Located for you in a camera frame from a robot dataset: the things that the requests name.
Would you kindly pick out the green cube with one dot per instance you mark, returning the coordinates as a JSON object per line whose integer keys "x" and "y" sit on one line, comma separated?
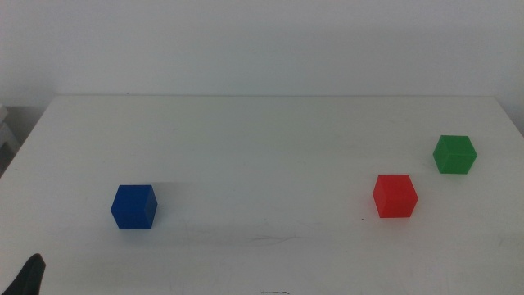
{"x": 454, "y": 155}

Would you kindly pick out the blue cube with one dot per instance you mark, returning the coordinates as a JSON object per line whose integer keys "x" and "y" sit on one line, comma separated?
{"x": 133, "y": 207}

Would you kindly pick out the red cube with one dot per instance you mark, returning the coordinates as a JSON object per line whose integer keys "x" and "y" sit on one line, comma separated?
{"x": 395, "y": 197}

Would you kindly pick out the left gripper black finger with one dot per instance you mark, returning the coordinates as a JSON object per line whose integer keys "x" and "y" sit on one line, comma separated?
{"x": 29, "y": 278}

